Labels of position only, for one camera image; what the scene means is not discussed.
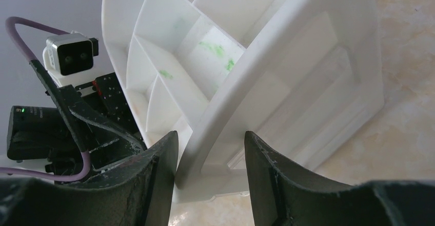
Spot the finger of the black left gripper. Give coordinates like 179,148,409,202
68,102,147,150

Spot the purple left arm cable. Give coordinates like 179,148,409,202
0,16,92,182

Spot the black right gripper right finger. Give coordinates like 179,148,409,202
244,131,434,225

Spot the white plastic drawer organizer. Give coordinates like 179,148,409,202
102,0,384,203

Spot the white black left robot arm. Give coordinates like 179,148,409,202
1,73,142,176

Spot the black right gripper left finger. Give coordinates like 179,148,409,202
1,131,179,225

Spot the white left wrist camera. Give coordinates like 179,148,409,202
43,32,99,87

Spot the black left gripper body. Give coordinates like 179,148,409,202
6,73,146,176

